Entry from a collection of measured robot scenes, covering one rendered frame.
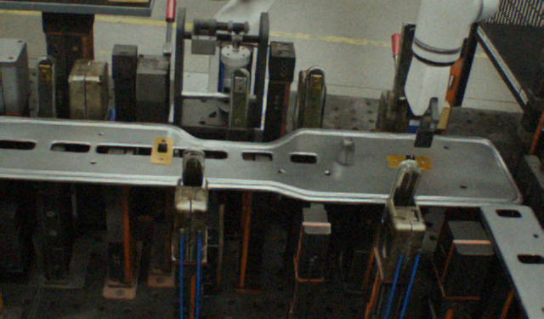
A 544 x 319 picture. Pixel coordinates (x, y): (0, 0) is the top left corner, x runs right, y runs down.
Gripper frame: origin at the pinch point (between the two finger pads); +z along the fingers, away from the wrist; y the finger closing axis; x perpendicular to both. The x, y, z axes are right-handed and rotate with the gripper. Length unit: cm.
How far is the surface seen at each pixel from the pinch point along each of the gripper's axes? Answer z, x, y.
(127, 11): -8, -56, -27
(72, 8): -8, -67, -27
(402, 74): -3.3, -0.6, -14.6
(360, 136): 7.8, -8.3, -8.3
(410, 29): -12.6, -0.6, -15.8
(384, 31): 112, 65, -283
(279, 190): 8.1, -25.5, 9.9
